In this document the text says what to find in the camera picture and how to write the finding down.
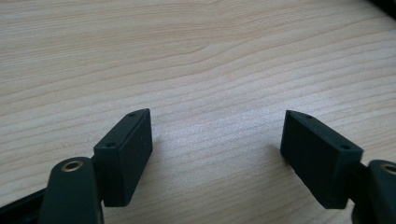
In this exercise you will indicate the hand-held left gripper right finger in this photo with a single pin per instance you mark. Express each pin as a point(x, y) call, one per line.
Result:
point(320, 161)

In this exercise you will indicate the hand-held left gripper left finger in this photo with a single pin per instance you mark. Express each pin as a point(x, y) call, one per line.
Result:
point(124, 161)

